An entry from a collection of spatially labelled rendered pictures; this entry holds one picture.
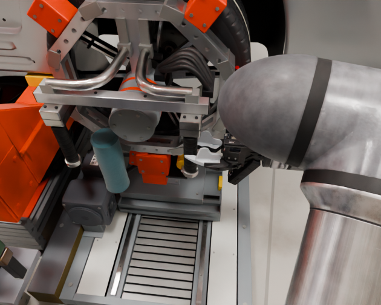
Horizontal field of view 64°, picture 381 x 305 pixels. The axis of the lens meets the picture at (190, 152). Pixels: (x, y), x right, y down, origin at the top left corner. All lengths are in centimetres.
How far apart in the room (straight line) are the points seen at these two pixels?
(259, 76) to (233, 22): 60
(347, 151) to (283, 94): 7
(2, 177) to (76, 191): 35
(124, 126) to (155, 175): 41
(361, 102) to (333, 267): 14
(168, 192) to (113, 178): 43
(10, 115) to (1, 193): 24
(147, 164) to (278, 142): 91
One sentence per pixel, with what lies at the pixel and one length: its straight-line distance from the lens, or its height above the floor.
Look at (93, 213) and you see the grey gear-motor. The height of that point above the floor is 37.
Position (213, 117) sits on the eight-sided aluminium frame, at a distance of 104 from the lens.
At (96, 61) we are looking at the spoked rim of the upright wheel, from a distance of 124.
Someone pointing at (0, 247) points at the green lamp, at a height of 64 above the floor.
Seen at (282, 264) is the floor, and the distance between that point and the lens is 159.
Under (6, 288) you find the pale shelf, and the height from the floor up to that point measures 45.
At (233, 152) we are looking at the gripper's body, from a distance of 74.
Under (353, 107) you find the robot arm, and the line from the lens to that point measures 30.
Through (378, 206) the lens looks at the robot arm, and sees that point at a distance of 29.
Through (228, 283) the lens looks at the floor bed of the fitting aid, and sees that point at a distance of 143.
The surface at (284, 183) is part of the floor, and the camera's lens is 184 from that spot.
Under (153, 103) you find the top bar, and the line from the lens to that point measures 72.
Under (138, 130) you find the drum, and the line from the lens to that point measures 86.
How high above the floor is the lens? 142
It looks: 48 degrees down
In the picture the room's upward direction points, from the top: straight up
